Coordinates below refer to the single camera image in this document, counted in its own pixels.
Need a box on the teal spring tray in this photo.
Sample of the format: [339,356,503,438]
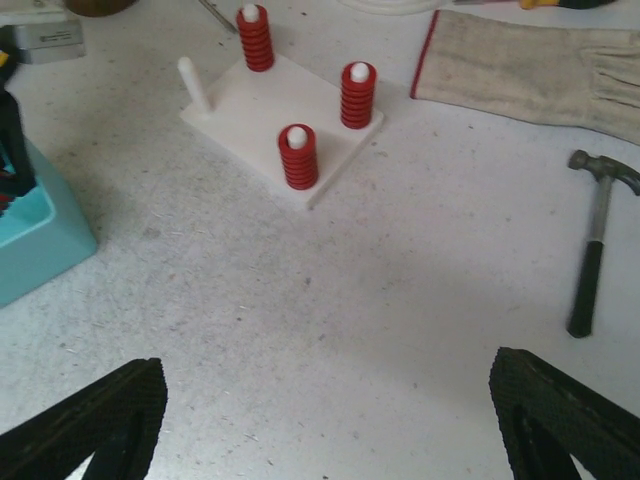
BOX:
[1,142,97,307]

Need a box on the beige work glove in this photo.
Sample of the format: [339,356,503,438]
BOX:
[411,10,639,144]

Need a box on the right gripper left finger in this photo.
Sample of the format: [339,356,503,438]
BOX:
[1,358,167,479]

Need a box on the white cable spool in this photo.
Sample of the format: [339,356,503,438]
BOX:
[339,0,448,16]

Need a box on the yellow-black bit driver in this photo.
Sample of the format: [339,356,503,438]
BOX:
[518,0,616,10]

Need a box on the steel claw hammer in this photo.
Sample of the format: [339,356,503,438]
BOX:
[567,150,639,338]

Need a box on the black-yellow flathead screwdriver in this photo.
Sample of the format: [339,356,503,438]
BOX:
[198,0,238,34]

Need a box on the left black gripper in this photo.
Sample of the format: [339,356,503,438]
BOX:
[1,20,86,193]

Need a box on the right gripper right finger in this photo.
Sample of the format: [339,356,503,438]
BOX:
[489,347,639,479]

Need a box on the white four-peg base plate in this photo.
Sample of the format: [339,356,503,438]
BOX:
[178,54,384,208]

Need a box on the brown packing tape roll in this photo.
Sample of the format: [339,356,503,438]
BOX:
[63,0,136,18]

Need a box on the large red spring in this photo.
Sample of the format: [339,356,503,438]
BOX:
[277,123,319,190]
[236,4,275,72]
[340,61,377,130]

